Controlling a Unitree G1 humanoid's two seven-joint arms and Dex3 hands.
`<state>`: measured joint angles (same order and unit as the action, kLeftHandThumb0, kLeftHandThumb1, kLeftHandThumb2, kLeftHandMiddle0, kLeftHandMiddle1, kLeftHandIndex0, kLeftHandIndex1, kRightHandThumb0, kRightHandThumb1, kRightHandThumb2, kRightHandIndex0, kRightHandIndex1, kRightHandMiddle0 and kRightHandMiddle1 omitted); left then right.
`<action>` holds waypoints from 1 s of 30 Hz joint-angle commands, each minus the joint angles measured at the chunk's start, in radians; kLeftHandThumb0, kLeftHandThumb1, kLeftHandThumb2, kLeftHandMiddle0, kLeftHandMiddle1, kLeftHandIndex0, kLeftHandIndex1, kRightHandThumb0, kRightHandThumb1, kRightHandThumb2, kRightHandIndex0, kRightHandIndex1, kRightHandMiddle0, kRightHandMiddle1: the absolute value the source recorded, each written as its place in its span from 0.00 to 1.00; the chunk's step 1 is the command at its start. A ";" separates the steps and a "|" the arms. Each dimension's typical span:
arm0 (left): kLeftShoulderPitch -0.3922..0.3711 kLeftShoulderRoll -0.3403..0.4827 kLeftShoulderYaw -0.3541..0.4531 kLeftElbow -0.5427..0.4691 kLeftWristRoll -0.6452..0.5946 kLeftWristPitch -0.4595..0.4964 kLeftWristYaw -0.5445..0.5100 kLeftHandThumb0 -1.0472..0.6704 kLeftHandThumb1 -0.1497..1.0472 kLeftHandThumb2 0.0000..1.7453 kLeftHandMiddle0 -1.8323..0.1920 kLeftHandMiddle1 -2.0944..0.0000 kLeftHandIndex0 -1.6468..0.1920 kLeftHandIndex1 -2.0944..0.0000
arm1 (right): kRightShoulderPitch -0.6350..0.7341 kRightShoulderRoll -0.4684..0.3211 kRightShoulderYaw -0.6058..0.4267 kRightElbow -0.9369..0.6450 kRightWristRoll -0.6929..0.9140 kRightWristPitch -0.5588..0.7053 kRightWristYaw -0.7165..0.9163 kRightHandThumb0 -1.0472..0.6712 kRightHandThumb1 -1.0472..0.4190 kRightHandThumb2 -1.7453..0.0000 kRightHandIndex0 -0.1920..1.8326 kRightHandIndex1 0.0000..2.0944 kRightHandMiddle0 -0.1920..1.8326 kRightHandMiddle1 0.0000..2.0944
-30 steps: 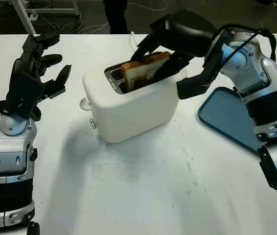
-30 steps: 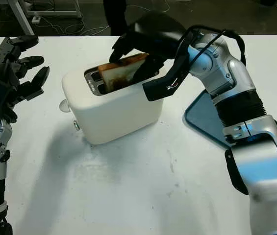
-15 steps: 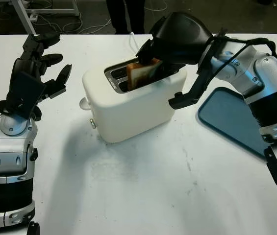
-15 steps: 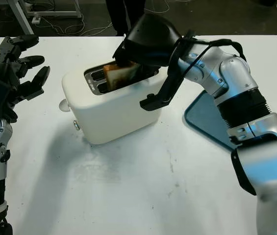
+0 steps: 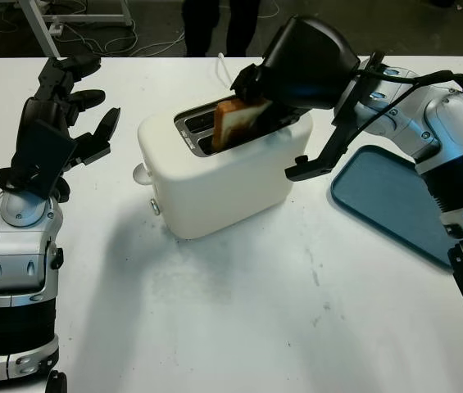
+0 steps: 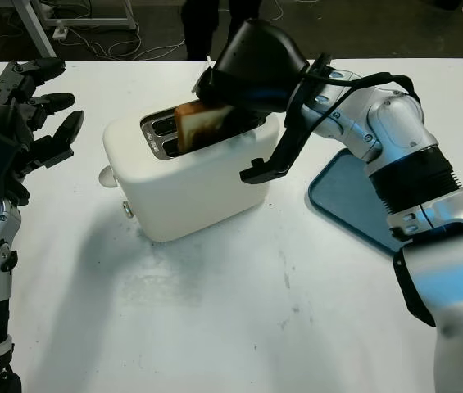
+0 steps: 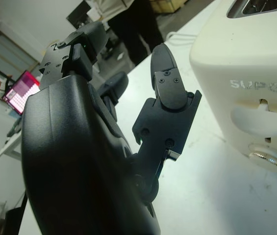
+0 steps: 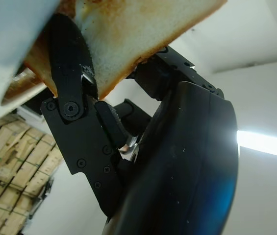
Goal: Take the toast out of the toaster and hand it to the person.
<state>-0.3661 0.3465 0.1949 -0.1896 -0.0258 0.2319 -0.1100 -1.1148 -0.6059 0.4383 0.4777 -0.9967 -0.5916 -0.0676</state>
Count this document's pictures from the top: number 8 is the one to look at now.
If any ceiling strip light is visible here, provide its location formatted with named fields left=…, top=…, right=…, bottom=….
left=236, top=129, right=277, bottom=162

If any cream white toaster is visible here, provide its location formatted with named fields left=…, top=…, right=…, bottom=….
left=0, top=0, right=62, bottom=125

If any stack of cardboard boxes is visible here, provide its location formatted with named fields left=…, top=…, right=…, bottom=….
left=0, top=114, right=64, bottom=235

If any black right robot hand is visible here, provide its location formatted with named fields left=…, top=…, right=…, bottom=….
left=41, top=13, right=240, bottom=235

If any slice of toast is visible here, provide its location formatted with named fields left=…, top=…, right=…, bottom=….
left=24, top=0, right=228, bottom=101

